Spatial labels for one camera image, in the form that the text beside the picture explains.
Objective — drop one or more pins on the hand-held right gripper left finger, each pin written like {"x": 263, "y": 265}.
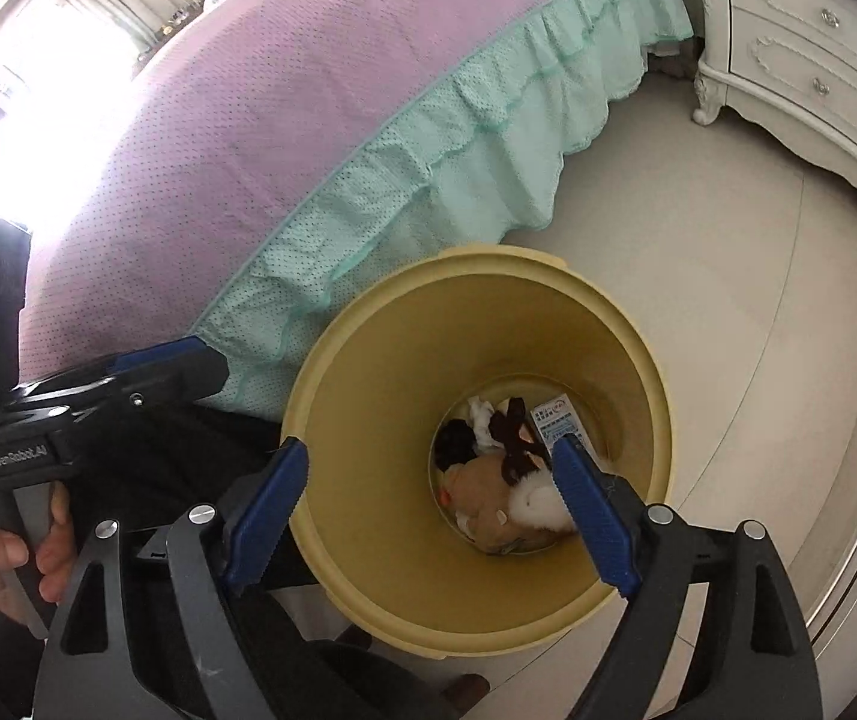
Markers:
{"x": 271, "y": 517}

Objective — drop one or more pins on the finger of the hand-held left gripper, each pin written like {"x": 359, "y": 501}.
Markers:
{"x": 173, "y": 367}

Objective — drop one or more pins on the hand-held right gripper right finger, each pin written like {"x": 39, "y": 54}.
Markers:
{"x": 593, "y": 510}

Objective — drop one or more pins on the white and blue small box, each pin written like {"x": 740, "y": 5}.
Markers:
{"x": 554, "y": 420}

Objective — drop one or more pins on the brown teddy bear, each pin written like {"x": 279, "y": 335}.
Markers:
{"x": 481, "y": 499}

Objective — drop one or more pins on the white small figurine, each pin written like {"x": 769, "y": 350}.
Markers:
{"x": 482, "y": 412}

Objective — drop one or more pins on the black scrunchie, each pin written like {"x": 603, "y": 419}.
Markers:
{"x": 455, "y": 446}

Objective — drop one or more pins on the yellow plastic bin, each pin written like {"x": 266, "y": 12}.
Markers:
{"x": 398, "y": 360}

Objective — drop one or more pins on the person's dark trousers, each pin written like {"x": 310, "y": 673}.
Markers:
{"x": 173, "y": 450}

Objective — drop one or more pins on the bed with purple dotted sheet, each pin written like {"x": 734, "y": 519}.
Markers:
{"x": 263, "y": 105}

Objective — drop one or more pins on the teal ruffled bed skirt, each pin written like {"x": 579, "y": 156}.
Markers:
{"x": 458, "y": 127}

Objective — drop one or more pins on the white carved nightstand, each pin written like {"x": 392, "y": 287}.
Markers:
{"x": 788, "y": 37}

